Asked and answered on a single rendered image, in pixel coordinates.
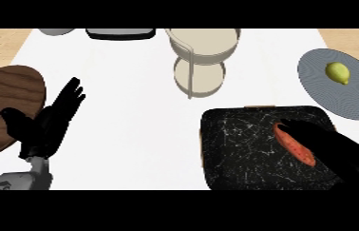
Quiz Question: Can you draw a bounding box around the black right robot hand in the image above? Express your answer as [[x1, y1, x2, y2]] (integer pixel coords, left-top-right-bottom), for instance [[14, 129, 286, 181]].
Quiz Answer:
[[277, 118, 359, 187]]

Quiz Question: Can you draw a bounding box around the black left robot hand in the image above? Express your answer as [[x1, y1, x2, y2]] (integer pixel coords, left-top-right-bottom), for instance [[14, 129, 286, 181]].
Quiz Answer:
[[0, 76, 86, 161]]

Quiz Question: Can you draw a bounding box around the orange sweet potato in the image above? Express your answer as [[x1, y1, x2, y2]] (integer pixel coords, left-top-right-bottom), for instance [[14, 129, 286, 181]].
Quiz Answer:
[[271, 122, 317, 168]]

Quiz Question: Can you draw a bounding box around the black speckled tray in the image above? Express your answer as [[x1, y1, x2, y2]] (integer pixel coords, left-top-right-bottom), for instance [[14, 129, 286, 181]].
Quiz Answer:
[[199, 105, 345, 191]]

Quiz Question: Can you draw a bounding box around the beige tiered basket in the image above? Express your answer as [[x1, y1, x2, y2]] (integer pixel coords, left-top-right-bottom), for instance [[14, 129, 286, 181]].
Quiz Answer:
[[163, 29, 242, 100]]

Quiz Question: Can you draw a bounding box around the brown wooden cutting board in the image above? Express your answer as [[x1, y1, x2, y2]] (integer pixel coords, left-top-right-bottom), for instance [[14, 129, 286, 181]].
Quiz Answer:
[[0, 65, 47, 152]]

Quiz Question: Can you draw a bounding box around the grey round plate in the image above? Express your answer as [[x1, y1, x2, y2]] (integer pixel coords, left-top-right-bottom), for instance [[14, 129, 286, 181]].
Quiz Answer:
[[295, 48, 359, 121]]

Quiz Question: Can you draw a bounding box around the yellow-green lemon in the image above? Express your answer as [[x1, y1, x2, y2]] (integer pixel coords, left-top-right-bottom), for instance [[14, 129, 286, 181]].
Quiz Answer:
[[323, 61, 351, 86]]

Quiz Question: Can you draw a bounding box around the grey round object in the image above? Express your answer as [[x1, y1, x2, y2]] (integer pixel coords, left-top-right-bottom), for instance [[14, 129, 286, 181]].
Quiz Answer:
[[36, 29, 76, 37]]

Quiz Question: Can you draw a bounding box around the black and grey appliance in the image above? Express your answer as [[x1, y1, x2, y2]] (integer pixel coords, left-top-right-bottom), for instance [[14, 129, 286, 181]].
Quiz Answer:
[[84, 29, 156, 41]]

